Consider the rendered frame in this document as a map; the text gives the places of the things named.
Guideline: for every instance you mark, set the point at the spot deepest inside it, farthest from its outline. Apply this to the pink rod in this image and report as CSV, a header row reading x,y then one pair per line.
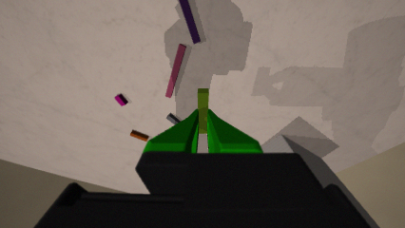
x,y
175,70

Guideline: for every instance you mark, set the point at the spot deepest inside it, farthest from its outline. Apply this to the magenta rectangular block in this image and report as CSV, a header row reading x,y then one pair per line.
x,y
121,99

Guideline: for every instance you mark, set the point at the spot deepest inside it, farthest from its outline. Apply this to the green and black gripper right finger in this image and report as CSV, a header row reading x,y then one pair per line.
x,y
227,138

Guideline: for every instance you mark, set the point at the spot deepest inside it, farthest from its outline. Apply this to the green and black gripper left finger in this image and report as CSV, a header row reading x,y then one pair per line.
x,y
178,137

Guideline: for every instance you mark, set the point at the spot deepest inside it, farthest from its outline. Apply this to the orange rod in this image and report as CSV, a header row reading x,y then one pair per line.
x,y
138,135

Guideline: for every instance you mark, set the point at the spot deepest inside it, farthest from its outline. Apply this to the lime green rod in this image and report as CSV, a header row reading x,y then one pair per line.
x,y
203,96

